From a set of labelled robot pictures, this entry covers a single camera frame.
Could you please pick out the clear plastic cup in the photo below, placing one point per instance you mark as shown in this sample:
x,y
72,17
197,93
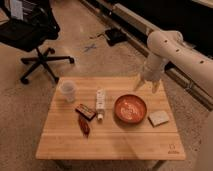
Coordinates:
x,y
68,90

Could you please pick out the dark rectangular box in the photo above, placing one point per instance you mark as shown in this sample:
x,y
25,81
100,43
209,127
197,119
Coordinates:
x,y
85,111

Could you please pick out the wooden table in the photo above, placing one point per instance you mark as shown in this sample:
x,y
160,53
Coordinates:
x,y
111,139

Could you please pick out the beige sponge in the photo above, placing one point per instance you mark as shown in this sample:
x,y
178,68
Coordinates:
x,y
158,118

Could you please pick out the black office chair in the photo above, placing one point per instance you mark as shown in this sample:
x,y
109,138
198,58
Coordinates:
x,y
30,34

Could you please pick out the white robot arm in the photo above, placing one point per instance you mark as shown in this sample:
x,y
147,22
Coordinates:
x,y
168,46

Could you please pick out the white tube with cap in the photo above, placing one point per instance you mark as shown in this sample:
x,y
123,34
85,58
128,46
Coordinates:
x,y
100,104

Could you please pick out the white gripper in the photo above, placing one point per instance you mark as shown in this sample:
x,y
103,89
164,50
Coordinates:
x,y
152,70

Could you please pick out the orange bowl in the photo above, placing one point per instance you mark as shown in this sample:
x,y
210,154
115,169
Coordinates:
x,y
130,108

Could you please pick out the black bag on floor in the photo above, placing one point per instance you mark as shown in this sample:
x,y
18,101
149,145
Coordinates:
x,y
115,36

